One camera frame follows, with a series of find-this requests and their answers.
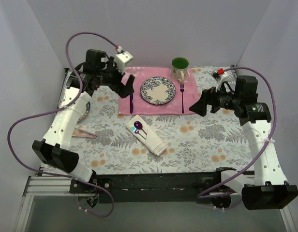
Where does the iridescent blue fork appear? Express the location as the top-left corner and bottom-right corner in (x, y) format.
(129, 125), (146, 140)

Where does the white cloth napkin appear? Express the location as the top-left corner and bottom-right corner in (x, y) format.
(125, 115), (166, 156)

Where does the purple spoon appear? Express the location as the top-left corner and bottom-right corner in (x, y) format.
(134, 121), (147, 135)

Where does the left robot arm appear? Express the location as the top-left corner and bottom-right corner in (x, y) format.
(32, 49), (134, 193)

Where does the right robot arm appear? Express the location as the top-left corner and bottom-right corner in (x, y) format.
(189, 76), (298, 210)

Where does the cream mug green inside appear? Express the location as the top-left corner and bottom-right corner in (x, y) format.
(171, 57), (189, 83)

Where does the purple knife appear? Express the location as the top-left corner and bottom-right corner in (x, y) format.
(129, 94), (134, 115)

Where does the pink satin placemat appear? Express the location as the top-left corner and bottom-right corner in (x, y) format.
(122, 67), (199, 116)

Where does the purple fork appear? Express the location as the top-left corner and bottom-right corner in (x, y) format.
(180, 83), (184, 114)

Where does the blue floral plate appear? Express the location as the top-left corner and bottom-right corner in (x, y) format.
(140, 76), (176, 105)

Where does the teal rimmed saucer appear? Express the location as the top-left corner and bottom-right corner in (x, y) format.
(78, 102), (91, 122)

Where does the floral patterned tablecloth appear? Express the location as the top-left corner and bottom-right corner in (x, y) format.
(41, 66), (263, 174)

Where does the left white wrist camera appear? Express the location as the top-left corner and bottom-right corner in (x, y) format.
(114, 51), (133, 74)

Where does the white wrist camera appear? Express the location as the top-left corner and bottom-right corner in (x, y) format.
(114, 51), (133, 74)
(211, 68), (229, 92)

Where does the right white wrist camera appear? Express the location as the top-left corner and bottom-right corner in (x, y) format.
(211, 68), (229, 92)

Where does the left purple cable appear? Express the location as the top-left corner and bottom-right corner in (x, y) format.
(7, 32), (123, 218)

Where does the purple cable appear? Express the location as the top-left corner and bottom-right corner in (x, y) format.
(7, 32), (123, 218)
(196, 66), (278, 210)

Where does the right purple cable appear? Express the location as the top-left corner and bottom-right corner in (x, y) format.
(196, 66), (278, 210)

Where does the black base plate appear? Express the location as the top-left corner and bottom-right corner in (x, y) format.
(69, 173), (241, 205)

